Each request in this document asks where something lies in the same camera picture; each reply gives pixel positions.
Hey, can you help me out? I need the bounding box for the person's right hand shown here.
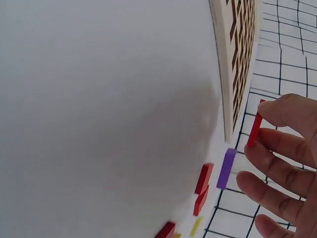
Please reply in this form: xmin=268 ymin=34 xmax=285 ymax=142
xmin=236 ymin=93 xmax=317 ymax=238

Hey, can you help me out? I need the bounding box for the red bar wooden block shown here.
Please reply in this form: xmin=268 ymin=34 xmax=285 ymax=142
xmin=247 ymin=99 xmax=267 ymax=148

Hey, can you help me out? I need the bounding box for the purple bar wooden block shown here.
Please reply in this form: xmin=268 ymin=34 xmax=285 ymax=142
xmin=216 ymin=148 xmax=237 ymax=189

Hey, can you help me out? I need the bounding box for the red zigzag wooden block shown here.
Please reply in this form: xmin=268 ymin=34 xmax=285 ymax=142
xmin=193 ymin=163 xmax=214 ymax=217

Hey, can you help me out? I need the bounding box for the yellow wooden block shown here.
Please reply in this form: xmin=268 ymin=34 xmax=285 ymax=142
xmin=189 ymin=217 xmax=204 ymax=237

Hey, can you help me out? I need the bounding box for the wooden puzzle board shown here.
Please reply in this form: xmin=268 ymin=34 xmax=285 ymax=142
xmin=209 ymin=0 xmax=264 ymax=144

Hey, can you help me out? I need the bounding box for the dark red wooden block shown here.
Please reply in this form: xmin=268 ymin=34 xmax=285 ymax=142
xmin=154 ymin=221 xmax=177 ymax=238

